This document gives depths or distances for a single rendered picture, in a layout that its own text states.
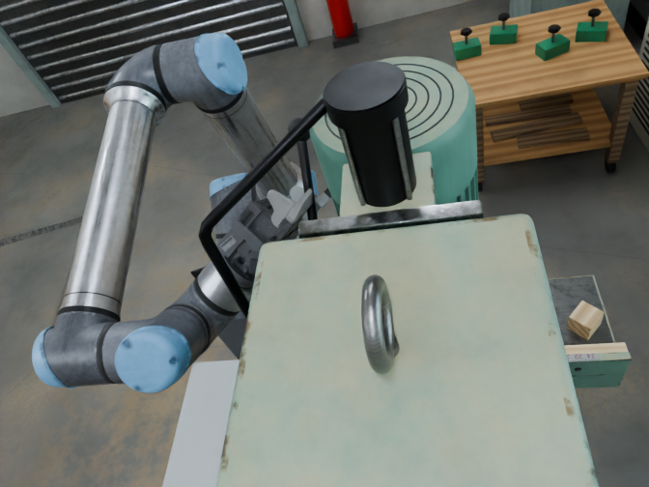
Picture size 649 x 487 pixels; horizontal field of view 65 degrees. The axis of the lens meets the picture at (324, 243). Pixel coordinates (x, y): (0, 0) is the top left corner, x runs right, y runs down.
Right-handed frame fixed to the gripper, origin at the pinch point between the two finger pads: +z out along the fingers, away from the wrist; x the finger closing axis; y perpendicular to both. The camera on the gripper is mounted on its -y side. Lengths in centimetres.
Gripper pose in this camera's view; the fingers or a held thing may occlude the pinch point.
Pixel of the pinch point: (327, 188)
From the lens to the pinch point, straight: 77.0
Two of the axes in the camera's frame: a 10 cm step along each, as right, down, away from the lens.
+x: 2.2, -1.5, 9.6
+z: 6.5, -7.1, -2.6
